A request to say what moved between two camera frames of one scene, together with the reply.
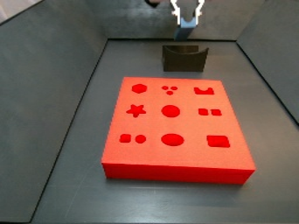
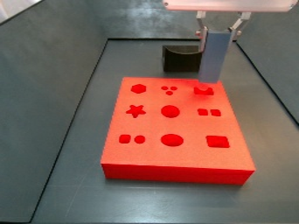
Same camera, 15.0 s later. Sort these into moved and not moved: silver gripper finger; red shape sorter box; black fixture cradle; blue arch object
Moved: silver gripper finger; blue arch object
Not moved: red shape sorter box; black fixture cradle
